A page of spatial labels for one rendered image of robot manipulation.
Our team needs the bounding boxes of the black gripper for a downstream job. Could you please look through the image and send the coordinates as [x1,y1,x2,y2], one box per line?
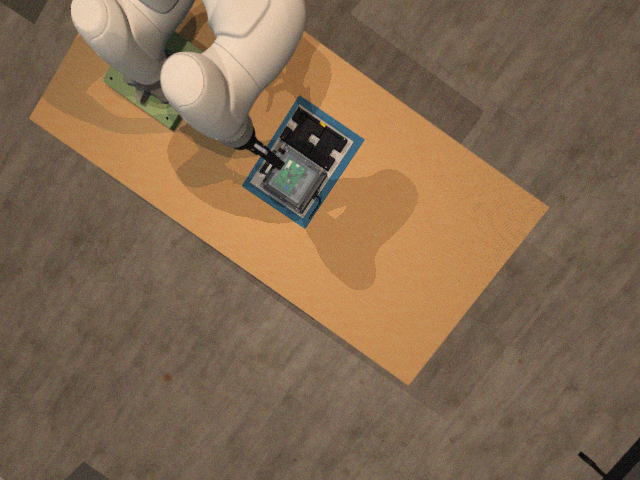
[234,127,284,171]

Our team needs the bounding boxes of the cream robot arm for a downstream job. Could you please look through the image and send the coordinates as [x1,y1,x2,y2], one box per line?
[71,0,306,148]

